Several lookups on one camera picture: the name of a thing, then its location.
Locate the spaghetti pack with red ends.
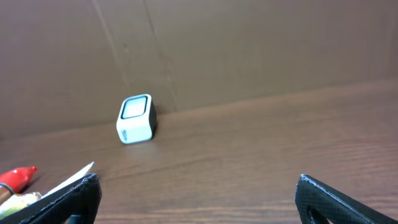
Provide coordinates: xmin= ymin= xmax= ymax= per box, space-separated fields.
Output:
xmin=1 ymin=166 xmax=38 ymax=203

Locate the white barcode scanner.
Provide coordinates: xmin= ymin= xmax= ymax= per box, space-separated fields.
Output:
xmin=116 ymin=94 xmax=157 ymax=144

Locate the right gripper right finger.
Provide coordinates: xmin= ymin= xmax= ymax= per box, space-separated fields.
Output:
xmin=295 ymin=174 xmax=397 ymax=224

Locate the white Pantene tube gold cap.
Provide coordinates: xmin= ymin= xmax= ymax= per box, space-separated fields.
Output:
xmin=42 ymin=162 xmax=95 ymax=198

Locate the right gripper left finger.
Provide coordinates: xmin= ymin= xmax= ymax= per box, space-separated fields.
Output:
xmin=1 ymin=173 xmax=102 ymax=224

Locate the green yellow snack bar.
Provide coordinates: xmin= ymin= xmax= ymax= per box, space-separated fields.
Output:
xmin=0 ymin=192 xmax=42 ymax=219

